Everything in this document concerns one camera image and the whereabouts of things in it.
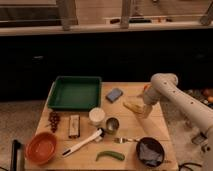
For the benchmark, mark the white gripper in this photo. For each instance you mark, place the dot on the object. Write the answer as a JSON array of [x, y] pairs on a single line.
[[144, 111]]

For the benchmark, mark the yellow banana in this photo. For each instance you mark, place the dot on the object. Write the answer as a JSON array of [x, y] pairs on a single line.
[[134, 108]]

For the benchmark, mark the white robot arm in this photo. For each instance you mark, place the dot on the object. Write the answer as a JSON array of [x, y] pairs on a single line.
[[165, 84]]

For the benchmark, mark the green plastic tray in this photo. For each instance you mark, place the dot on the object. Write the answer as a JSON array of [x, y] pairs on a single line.
[[75, 93]]

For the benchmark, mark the red tomato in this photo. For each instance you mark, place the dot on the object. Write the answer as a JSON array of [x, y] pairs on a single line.
[[146, 87]]

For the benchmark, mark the small metal cup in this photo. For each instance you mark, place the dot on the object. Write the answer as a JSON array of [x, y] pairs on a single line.
[[112, 125]]

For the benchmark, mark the metal fork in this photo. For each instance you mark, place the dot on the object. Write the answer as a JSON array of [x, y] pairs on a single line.
[[121, 140]]

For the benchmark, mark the dark bowl with cloth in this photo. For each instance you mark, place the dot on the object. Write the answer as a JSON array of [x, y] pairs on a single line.
[[150, 152]]

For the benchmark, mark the white cup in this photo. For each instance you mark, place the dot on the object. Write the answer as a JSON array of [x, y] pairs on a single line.
[[96, 116]]

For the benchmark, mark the green chili pepper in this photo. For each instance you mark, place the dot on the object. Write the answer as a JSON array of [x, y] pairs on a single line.
[[114, 154]]

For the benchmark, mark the wooden brush block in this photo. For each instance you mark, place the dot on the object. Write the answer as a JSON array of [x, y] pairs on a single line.
[[74, 126]]

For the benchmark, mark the bunch of dark grapes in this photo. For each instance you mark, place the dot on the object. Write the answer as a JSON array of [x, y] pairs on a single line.
[[54, 120]]

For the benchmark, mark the orange bowl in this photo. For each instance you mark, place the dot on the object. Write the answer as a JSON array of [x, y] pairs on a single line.
[[41, 148]]

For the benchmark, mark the white handled kitchen tool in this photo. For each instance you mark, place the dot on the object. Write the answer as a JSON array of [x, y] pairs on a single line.
[[77, 146]]

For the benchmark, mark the black chair frame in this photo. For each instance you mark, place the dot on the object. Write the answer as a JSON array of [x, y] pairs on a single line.
[[17, 156]]

